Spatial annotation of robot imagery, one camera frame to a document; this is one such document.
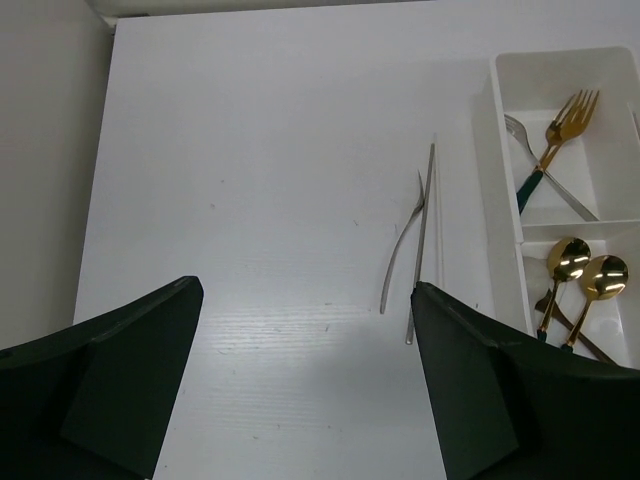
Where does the silver chopstick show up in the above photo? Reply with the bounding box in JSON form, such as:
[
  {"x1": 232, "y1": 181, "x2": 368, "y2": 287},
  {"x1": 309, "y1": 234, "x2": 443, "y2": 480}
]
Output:
[
  {"x1": 433, "y1": 133, "x2": 445, "y2": 289},
  {"x1": 405, "y1": 141, "x2": 436, "y2": 345}
]

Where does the large silver fork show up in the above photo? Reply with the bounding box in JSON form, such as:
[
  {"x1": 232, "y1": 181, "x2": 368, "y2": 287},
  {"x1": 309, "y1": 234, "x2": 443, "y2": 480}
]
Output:
[{"x1": 504, "y1": 114, "x2": 599, "y2": 222}]

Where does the green handled utensil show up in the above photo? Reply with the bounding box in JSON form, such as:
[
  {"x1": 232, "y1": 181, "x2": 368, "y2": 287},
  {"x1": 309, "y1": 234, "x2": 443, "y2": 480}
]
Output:
[{"x1": 519, "y1": 92, "x2": 599, "y2": 214}]

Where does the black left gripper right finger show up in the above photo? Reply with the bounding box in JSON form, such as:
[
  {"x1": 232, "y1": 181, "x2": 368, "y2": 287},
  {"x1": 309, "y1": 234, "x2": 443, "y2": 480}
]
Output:
[{"x1": 411, "y1": 283, "x2": 639, "y2": 479}]

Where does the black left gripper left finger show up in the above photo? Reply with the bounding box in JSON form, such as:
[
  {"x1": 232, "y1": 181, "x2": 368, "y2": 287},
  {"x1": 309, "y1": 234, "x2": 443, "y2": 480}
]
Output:
[{"x1": 1, "y1": 276, "x2": 204, "y2": 479}]

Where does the dark wooden spoon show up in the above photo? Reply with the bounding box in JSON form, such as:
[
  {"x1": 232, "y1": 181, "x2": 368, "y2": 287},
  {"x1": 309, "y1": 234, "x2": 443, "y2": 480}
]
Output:
[{"x1": 533, "y1": 294, "x2": 619, "y2": 365}]

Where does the small silver fork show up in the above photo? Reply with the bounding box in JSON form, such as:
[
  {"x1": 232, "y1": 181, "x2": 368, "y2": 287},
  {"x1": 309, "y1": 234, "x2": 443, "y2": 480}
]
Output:
[{"x1": 379, "y1": 172, "x2": 425, "y2": 315}]

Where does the white narrow tray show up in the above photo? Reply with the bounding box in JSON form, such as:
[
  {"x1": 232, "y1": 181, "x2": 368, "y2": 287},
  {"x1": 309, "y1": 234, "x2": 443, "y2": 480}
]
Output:
[{"x1": 627, "y1": 102, "x2": 640, "y2": 145}]

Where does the white plastic spoon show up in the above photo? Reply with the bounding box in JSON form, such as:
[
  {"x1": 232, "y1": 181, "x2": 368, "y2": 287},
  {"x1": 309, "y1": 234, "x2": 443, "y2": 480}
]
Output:
[{"x1": 523, "y1": 256, "x2": 550, "y2": 303}]

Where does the gold spoon green handle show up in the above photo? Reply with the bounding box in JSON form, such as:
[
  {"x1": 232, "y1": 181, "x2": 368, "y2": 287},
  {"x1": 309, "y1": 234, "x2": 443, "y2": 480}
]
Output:
[
  {"x1": 537, "y1": 237, "x2": 591, "y2": 342},
  {"x1": 561, "y1": 255, "x2": 629, "y2": 352}
]

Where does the white divided utensil tray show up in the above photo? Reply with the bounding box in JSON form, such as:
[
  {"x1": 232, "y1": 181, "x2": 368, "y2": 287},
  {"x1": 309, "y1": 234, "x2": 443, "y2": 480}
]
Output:
[{"x1": 472, "y1": 46, "x2": 639, "y2": 368}]

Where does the gold fork green handle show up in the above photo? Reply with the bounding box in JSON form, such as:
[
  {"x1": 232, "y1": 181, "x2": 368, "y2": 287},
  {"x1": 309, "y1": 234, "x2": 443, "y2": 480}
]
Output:
[{"x1": 516, "y1": 88, "x2": 601, "y2": 216}]

